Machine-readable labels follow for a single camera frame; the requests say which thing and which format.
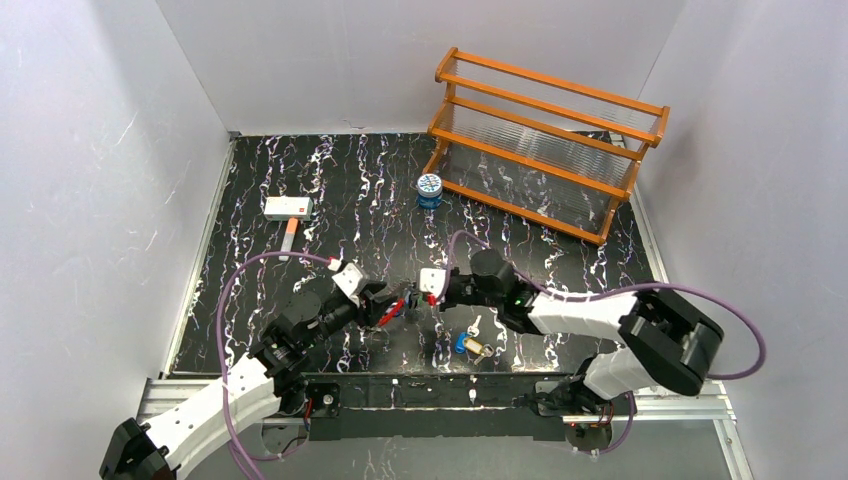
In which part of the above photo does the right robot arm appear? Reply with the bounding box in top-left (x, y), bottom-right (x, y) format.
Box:
top-left (419, 249), bottom-right (724, 404)

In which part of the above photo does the blue key tag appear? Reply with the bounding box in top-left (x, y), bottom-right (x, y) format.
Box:
top-left (454, 332), bottom-right (469, 354)

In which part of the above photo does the aluminium rail frame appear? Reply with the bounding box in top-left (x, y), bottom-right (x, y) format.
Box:
top-left (123, 374), bottom-right (755, 480)

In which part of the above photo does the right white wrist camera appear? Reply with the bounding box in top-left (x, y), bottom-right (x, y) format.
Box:
top-left (418, 268), bottom-right (450, 310)

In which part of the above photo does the metal key organizer red handle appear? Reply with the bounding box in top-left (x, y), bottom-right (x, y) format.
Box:
top-left (376, 282), bottom-right (421, 328)

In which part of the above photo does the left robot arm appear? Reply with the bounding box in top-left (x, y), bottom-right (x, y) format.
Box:
top-left (99, 281), bottom-right (411, 479)

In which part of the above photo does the white orange marker pen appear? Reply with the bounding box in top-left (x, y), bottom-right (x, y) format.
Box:
top-left (280, 217), bottom-right (300, 252)

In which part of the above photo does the orange wooden shelf rack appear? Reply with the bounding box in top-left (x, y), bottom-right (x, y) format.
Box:
top-left (423, 47), bottom-right (671, 245)

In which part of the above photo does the silver loose key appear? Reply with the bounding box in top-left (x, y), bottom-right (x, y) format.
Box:
top-left (466, 315), bottom-right (482, 337)

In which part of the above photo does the white box with red logo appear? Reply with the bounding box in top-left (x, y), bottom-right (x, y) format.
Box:
top-left (263, 196), bottom-right (314, 221)

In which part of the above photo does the blue jar with patterned lid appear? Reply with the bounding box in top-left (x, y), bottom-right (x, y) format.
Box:
top-left (416, 173), bottom-right (443, 210)

